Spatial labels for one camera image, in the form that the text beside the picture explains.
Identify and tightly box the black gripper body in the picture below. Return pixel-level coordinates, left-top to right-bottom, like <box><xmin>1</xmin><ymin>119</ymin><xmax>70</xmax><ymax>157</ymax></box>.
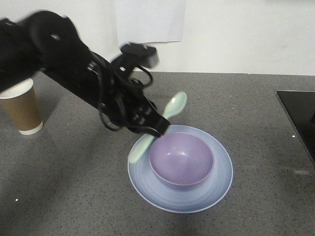
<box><xmin>83</xmin><ymin>53</ymin><xmax>157</xmax><ymax>131</ymax></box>

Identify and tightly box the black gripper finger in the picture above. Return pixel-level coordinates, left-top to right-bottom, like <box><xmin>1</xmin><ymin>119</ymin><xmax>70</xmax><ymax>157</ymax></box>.
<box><xmin>127</xmin><ymin>126</ymin><xmax>162</xmax><ymax>137</ymax></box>
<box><xmin>145</xmin><ymin>114</ymin><xmax>170</xmax><ymax>135</ymax></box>

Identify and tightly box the pale green plastic spoon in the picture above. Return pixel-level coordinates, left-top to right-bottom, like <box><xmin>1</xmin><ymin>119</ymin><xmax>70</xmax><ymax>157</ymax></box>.
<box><xmin>128</xmin><ymin>91</ymin><xmax>187</xmax><ymax>164</ymax></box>

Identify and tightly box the purple plastic bowl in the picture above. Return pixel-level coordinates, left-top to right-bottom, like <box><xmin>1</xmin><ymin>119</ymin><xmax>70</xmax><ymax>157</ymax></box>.
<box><xmin>149</xmin><ymin>132</ymin><xmax>215</xmax><ymax>188</ymax></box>

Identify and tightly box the brown paper cup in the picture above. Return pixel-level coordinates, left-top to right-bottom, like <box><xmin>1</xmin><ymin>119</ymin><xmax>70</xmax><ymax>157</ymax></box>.
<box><xmin>0</xmin><ymin>78</ymin><xmax>43</xmax><ymax>135</ymax></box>

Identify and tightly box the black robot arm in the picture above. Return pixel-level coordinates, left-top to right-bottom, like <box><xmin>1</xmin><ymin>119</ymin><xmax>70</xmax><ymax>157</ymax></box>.
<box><xmin>0</xmin><ymin>11</ymin><xmax>170</xmax><ymax>137</ymax></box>

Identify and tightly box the light blue plate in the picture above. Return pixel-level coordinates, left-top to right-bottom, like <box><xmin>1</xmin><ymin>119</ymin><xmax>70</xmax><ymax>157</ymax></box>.
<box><xmin>127</xmin><ymin>125</ymin><xmax>233</xmax><ymax>213</ymax></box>

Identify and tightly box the white paper sheet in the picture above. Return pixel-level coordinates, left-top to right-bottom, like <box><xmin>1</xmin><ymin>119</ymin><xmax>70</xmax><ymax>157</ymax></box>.
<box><xmin>115</xmin><ymin>0</ymin><xmax>187</xmax><ymax>45</ymax></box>

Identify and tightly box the black induction cooktop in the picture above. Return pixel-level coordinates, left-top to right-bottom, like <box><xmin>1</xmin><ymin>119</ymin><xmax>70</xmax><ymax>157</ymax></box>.
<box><xmin>277</xmin><ymin>90</ymin><xmax>315</xmax><ymax>162</ymax></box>

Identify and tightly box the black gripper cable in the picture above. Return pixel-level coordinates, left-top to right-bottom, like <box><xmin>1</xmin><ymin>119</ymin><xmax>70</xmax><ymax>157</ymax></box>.
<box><xmin>97</xmin><ymin>58</ymin><xmax>155</xmax><ymax>132</ymax></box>

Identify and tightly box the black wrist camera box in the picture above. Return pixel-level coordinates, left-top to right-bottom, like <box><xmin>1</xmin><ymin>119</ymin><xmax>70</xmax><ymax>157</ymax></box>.
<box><xmin>120</xmin><ymin>43</ymin><xmax>159</xmax><ymax>68</ymax></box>

